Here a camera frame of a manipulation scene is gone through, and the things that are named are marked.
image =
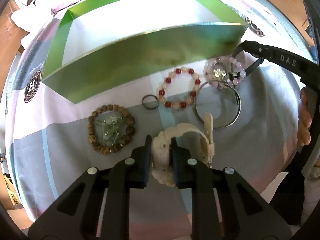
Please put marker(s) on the silver metal bangle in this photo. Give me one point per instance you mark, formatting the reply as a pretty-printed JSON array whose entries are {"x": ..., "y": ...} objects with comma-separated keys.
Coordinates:
[{"x": 218, "y": 97}]

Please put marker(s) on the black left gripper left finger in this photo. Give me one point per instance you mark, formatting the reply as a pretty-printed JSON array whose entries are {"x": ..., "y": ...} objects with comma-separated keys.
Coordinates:
[{"x": 96, "y": 205}]

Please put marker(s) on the gold flower brooch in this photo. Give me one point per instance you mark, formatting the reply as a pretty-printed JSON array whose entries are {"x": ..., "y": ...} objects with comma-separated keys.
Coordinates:
[{"x": 218, "y": 71}]

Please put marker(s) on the pale green jade pendant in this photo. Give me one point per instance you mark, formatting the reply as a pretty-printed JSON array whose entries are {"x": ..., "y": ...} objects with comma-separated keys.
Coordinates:
[{"x": 110, "y": 128}]

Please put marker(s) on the cream white wristwatch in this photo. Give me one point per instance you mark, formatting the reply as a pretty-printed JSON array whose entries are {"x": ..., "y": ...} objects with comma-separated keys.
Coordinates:
[{"x": 170, "y": 162}]

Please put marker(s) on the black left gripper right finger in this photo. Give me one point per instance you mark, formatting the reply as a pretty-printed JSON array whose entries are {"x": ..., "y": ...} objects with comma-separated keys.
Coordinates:
[{"x": 225, "y": 206}]

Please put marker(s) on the green cardboard box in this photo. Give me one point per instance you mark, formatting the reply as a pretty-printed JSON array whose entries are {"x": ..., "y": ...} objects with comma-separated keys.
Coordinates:
[{"x": 101, "y": 44}]

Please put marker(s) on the patterned bed sheet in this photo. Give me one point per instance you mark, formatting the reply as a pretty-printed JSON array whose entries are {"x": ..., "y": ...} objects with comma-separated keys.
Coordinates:
[{"x": 48, "y": 142}]

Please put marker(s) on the right hand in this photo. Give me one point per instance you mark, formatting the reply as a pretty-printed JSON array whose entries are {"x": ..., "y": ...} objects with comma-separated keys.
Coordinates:
[{"x": 305, "y": 120}]

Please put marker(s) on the pink crumpled blanket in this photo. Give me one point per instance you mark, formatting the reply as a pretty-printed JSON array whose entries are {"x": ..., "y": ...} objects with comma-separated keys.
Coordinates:
[{"x": 37, "y": 12}]

